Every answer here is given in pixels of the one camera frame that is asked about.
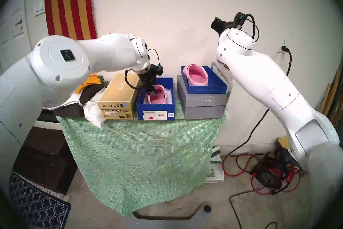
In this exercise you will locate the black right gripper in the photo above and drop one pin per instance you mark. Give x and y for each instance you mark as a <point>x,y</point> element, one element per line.
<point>230,26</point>

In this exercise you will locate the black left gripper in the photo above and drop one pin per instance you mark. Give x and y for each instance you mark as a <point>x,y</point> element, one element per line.
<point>151,75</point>

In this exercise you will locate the pink clog shoe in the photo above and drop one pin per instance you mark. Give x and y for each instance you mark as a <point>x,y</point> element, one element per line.
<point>197,75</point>
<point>160,97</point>

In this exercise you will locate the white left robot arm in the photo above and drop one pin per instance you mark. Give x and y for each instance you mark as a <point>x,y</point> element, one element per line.
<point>67,64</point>

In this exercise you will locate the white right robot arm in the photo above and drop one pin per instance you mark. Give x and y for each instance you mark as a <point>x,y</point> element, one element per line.
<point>262,83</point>

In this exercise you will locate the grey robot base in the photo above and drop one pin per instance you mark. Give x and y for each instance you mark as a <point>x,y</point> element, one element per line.
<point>166,221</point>

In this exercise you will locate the open blue shoe box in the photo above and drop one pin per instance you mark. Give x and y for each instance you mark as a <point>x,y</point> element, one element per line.
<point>155,114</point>

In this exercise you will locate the gold shoe box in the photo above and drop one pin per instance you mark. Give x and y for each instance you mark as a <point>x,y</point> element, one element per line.
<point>118,91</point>

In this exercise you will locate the grey Vionic shoe box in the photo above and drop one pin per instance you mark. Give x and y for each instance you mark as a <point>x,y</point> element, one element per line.
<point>205,106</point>

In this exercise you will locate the blue shoe box lid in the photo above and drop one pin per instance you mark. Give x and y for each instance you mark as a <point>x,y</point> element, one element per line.
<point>217,83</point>

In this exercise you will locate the white box stack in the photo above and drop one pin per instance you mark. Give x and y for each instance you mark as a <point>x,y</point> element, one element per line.
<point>215,172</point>

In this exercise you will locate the crumpled white cloth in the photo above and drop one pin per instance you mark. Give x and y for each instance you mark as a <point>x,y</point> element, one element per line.
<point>93,115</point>

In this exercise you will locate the orange cloth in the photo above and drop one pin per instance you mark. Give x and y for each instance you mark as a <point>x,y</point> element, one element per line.
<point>88,81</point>

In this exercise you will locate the green checkered tablecloth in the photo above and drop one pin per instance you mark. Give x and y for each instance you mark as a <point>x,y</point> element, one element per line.
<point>139,156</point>

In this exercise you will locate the red yellow striped flag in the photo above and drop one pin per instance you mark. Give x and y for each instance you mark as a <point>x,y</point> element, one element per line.
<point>69,11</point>

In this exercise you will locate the dark wooden step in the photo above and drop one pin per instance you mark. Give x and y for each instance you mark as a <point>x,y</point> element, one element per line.
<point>45,158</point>

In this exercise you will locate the black knob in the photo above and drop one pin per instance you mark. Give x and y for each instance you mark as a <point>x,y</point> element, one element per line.
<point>207,209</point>

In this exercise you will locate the wooden sticks bundle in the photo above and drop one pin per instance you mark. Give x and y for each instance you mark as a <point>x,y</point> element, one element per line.
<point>331,91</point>

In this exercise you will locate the yellow dustpan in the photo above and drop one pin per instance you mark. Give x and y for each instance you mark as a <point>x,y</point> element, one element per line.
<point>283,142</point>

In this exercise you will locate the blue white ceramic pot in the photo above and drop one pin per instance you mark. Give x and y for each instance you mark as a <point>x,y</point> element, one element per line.
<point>284,156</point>

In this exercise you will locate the white panel door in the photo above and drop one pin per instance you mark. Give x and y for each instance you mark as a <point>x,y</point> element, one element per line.
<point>16,30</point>

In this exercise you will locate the blue patterned rug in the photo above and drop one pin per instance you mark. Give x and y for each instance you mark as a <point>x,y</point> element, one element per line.
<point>34,204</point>

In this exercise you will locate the white wall outlet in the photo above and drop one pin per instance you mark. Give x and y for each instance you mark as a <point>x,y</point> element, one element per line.
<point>284,44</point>

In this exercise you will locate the white light switch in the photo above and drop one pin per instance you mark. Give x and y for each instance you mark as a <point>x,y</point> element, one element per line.
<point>39,8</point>

